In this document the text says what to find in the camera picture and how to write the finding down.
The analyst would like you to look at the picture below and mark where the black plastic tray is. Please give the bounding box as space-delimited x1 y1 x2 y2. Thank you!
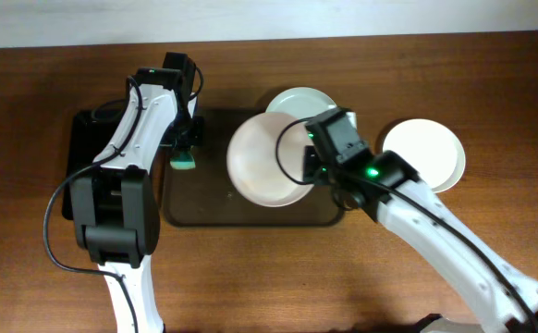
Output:
62 110 150 220

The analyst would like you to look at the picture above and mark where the pale blue plate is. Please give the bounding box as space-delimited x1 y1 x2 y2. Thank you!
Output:
265 87 336 118

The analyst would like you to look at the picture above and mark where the green yellow sponge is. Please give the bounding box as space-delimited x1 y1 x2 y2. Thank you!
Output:
168 147 196 170

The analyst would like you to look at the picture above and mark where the brown serving tray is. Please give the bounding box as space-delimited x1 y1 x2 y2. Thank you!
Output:
162 108 344 228

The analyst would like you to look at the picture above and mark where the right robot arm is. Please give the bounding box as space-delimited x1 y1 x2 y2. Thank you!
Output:
303 107 538 332

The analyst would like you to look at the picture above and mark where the white plate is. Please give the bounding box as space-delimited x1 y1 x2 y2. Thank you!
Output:
226 112 313 207
382 118 466 192

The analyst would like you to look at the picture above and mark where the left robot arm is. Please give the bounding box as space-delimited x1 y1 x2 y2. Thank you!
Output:
67 52 203 332

